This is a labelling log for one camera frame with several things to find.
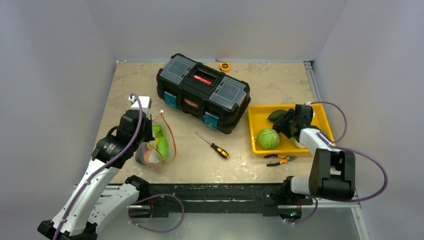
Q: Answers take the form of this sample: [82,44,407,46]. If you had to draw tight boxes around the dark green avocado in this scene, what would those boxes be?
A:
[267,109,287,122]

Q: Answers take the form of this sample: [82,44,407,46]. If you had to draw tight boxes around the red pink peach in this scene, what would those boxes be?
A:
[135,150,162,167]

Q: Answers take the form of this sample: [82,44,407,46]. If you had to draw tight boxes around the clear orange zip top bag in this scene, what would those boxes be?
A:
[135,110,177,167]

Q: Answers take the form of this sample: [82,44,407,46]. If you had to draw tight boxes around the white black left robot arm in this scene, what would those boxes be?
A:
[37,109,153,240]

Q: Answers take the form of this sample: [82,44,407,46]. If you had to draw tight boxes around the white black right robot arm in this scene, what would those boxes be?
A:
[268,104,356,204]

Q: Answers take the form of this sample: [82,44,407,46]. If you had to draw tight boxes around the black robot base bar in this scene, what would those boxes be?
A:
[127,175,314,220]

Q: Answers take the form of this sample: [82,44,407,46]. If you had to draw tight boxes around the white cauliflower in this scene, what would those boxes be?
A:
[290,137,305,149]

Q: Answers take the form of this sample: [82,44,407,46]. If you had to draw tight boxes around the green round cabbage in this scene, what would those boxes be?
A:
[256,128,280,150]

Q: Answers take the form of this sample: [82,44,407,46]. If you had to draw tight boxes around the orange black pliers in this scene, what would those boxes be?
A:
[264,154,297,167]

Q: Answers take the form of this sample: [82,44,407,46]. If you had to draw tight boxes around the black yellow screwdriver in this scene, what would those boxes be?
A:
[195,132,230,159]

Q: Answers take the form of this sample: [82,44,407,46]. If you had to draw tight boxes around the black plastic toolbox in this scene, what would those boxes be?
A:
[156,53,251,135]

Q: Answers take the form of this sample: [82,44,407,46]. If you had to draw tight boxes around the yellow tape measure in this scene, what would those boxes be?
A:
[215,59,231,73]

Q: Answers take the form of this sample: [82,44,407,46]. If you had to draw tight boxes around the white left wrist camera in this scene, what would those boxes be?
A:
[128,95,152,120]

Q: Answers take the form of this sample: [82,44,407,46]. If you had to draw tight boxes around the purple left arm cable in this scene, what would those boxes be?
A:
[51,93,143,240]

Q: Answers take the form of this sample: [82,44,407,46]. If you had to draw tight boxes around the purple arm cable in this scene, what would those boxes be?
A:
[306,101,388,203]
[51,93,143,240]

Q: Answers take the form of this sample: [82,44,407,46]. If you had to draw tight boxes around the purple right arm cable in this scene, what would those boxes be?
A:
[306,101,388,203]

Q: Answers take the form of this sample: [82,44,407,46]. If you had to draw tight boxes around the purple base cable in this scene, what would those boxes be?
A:
[127,193,185,234]

